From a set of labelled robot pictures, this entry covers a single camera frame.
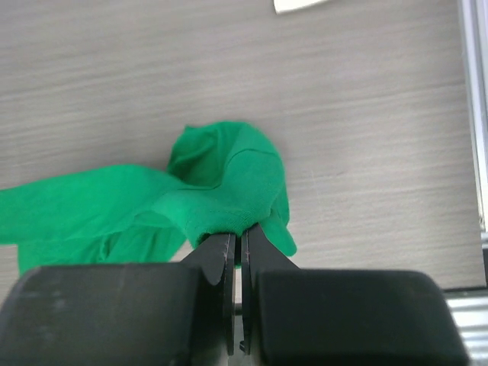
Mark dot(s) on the right aluminium corner post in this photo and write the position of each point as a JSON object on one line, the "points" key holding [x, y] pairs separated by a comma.
{"points": [[473, 21]]}

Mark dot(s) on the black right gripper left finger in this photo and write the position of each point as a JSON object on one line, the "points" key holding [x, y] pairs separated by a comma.
{"points": [[176, 313]]}

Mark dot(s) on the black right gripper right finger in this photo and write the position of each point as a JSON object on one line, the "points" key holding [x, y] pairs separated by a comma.
{"points": [[297, 316]]}

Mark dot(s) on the aluminium frame rail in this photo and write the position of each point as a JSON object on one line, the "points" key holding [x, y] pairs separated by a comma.
{"points": [[468, 303]]}

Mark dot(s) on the folded white t shirt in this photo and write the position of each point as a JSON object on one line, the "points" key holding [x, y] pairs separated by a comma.
{"points": [[288, 6]]}

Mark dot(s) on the green t shirt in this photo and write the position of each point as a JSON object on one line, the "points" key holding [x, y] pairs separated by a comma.
{"points": [[221, 178]]}

